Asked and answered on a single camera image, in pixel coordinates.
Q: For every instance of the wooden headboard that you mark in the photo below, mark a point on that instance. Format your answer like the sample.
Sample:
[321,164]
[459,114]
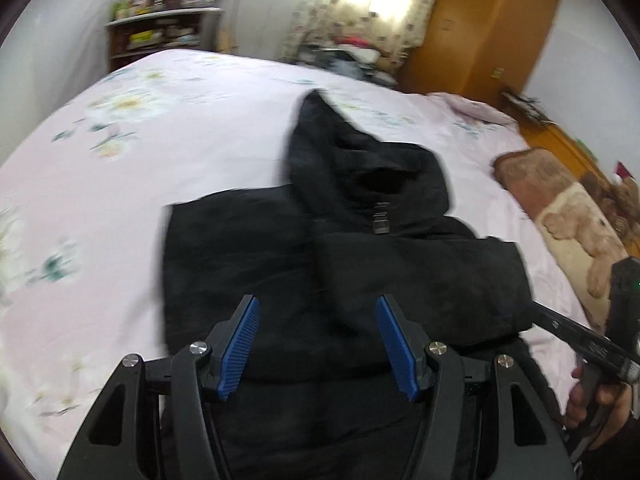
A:
[560,135]

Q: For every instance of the person's right forearm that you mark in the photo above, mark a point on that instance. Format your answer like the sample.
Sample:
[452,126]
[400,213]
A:
[620,450]

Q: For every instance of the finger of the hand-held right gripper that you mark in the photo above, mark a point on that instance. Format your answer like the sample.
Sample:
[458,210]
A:
[575,332]

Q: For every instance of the dark wooden shelf unit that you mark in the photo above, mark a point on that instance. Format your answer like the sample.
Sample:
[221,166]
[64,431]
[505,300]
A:
[155,35]

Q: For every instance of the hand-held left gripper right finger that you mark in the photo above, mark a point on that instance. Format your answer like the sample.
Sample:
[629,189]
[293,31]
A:
[397,347]

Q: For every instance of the wooden wardrobe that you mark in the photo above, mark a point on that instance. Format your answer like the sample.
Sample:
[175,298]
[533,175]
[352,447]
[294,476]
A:
[480,25]

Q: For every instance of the bed with floral pink sheet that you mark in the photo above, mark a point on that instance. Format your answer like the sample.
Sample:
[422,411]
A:
[150,170]

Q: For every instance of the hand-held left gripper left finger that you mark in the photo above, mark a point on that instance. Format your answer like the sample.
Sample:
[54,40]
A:
[241,345]

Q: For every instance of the person's right hand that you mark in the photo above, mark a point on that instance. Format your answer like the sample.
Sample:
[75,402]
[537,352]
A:
[600,400]

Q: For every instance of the pile of clothes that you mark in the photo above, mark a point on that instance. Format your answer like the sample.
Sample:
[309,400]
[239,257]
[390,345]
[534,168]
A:
[350,57]

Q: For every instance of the patterned curtain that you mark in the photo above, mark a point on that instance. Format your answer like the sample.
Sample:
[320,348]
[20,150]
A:
[350,5]

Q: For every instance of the brown teddy bear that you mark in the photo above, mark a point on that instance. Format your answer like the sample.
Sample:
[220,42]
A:
[620,200]

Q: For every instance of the bear print pillow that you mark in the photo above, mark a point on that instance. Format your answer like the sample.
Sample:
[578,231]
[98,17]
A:
[565,210]

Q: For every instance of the black hooded jacket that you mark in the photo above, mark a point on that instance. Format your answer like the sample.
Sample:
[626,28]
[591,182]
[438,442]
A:
[350,240]

